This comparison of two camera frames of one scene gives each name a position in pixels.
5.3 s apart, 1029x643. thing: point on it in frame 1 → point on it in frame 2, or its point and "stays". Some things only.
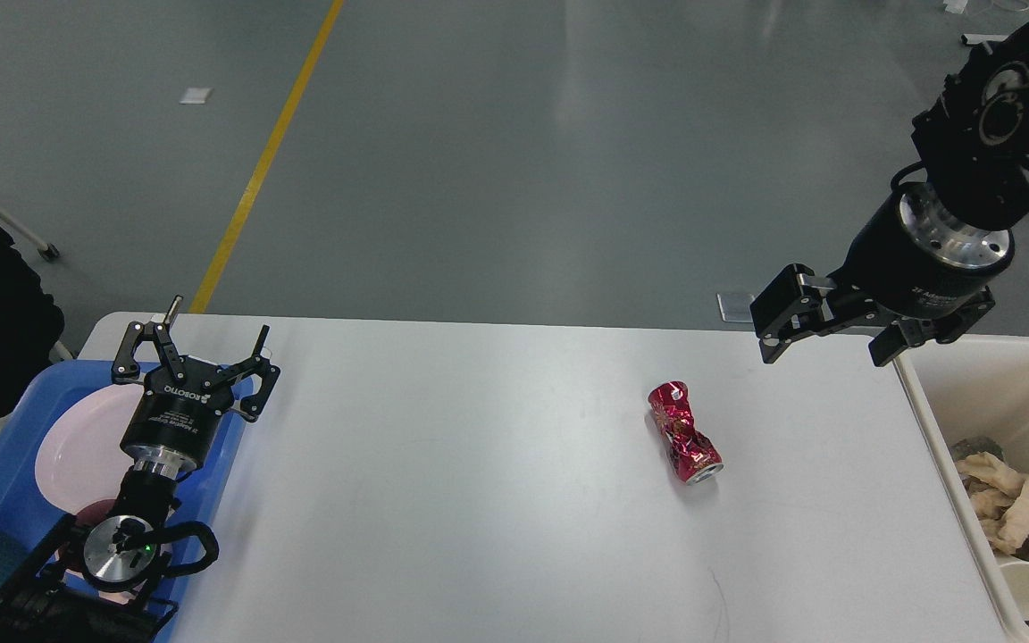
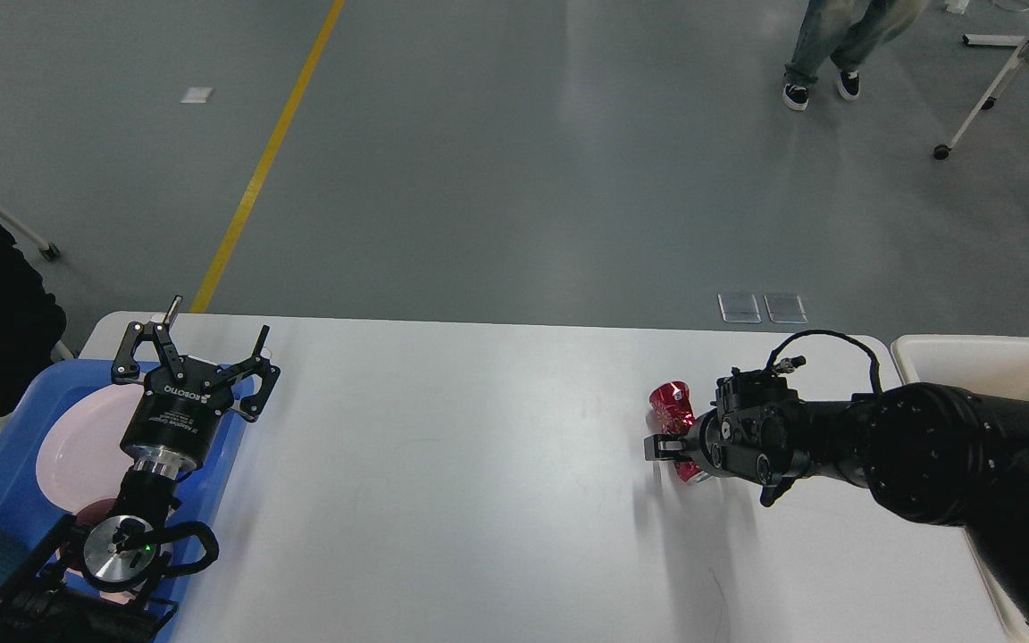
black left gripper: [174, 422] stays
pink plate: [80, 460] stays
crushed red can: [695, 456] stays
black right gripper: [910, 260] → [759, 432]
